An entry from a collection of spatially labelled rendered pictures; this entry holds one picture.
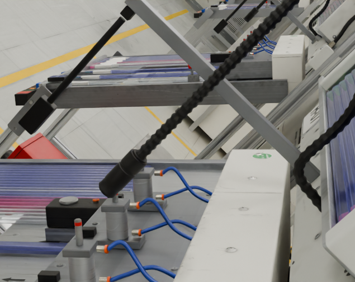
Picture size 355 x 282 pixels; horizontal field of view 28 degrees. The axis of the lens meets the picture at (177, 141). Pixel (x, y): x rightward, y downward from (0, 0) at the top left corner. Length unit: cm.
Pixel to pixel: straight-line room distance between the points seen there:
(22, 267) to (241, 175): 28
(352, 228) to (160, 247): 30
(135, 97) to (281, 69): 41
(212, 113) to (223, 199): 453
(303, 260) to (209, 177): 54
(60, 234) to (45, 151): 78
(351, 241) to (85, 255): 24
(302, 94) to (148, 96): 42
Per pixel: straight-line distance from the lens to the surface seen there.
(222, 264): 61
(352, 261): 45
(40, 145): 167
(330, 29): 187
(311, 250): 60
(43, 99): 82
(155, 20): 77
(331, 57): 185
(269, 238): 66
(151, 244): 71
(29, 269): 83
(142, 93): 196
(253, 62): 194
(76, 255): 59
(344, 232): 44
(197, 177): 112
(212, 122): 531
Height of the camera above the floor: 150
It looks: 18 degrees down
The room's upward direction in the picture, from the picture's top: 45 degrees clockwise
